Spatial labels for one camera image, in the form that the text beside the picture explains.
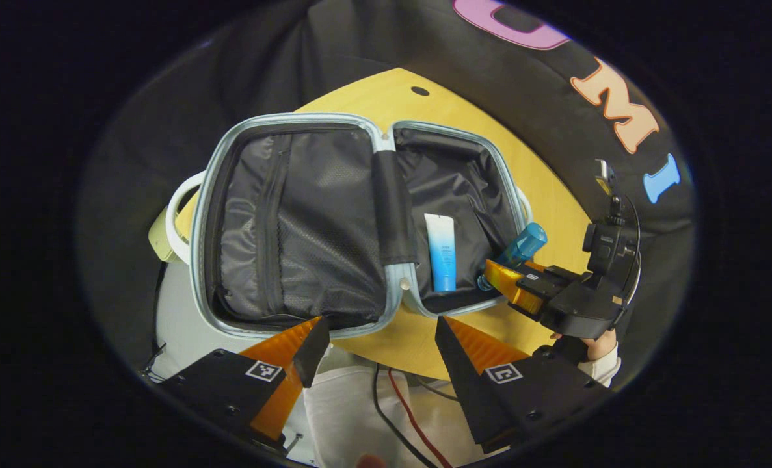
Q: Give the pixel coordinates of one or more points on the blue green lotion bottle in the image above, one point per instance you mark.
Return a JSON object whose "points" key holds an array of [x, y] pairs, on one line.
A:
{"points": [[521, 250]]}

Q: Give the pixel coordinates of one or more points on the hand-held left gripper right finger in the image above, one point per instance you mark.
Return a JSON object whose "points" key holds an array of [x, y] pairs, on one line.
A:
{"points": [[460, 383]]}

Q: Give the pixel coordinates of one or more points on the light blue suitcase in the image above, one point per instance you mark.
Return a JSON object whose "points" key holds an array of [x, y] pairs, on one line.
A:
{"points": [[307, 221]]}

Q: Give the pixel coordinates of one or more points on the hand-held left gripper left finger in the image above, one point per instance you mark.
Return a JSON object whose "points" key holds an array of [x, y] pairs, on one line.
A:
{"points": [[311, 348]]}

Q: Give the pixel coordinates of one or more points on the black backdrop cloth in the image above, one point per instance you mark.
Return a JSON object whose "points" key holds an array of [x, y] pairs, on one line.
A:
{"points": [[333, 58]]}

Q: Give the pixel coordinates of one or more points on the white and blue cream tube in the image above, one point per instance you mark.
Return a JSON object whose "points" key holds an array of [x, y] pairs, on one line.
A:
{"points": [[441, 253]]}

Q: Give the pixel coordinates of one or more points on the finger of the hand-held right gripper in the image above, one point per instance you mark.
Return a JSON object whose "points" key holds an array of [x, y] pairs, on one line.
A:
{"points": [[551, 278], [512, 286]]}

